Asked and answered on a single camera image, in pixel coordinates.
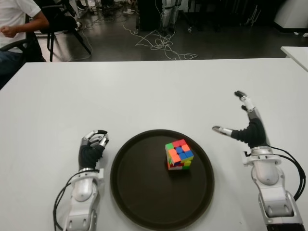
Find white cabinet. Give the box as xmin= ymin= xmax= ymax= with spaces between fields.
xmin=274 ymin=0 xmax=308 ymax=33

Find white side table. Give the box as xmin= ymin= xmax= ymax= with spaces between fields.
xmin=281 ymin=46 xmax=308 ymax=72

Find black cabinet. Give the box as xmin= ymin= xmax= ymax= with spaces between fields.
xmin=138 ymin=0 xmax=164 ymax=31

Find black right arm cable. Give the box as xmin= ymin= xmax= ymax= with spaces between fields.
xmin=270 ymin=145 xmax=306 ymax=200

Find multicoloured Rubik's cube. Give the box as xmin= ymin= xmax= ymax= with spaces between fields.
xmin=165 ymin=139 xmax=194 ymax=171

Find black office chair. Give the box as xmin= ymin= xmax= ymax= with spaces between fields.
xmin=39 ymin=0 xmax=92 ymax=62
xmin=0 ymin=14 xmax=47 ymax=63

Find tangled white floor cable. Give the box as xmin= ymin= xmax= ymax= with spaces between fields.
xmin=122 ymin=0 xmax=198 ymax=61

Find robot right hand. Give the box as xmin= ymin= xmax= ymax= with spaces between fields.
xmin=211 ymin=90 xmax=272 ymax=149

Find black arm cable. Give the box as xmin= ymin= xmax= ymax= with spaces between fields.
xmin=53 ymin=172 xmax=81 ymax=231
xmin=270 ymin=145 xmax=306 ymax=200

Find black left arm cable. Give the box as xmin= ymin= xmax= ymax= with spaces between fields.
xmin=53 ymin=172 xmax=81 ymax=231

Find person in white shirt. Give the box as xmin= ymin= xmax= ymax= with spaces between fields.
xmin=0 ymin=0 xmax=50 ymax=89

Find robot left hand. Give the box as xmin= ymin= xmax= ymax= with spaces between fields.
xmin=79 ymin=129 xmax=109 ymax=172

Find dark round plate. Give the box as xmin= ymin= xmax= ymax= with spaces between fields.
xmin=110 ymin=128 xmax=215 ymax=230

